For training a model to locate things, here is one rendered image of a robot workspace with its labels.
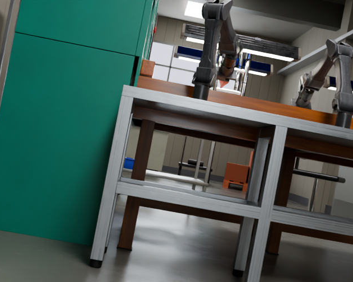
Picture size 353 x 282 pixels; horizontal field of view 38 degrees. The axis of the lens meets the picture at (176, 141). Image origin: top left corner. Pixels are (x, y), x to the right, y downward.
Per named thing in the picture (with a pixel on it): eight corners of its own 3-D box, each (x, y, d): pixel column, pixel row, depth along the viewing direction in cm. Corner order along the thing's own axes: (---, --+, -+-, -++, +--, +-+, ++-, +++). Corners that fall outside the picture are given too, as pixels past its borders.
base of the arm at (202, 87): (177, 81, 209) (178, 79, 202) (224, 90, 210) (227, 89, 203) (173, 100, 209) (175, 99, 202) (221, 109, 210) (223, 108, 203)
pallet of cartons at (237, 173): (280, 198, 876) (288, 156, 877) (223, 187, 870) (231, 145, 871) (263, 191, 1007) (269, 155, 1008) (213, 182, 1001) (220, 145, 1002)
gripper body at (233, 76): (214, 68, 241) (218, 56, 236) (235, 73, 242) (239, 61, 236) (213, 77, 237) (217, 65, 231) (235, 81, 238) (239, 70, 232)
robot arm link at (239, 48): (228, 51, 242) (226, 29, 234) (246, 53, 238) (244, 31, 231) (220, 65, 234) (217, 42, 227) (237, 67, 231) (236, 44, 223)
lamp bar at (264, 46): (301, 60, 258) (303, 46, 258) (180, 35, 254) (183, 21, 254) (296, 62, 266) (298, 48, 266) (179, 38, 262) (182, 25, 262)
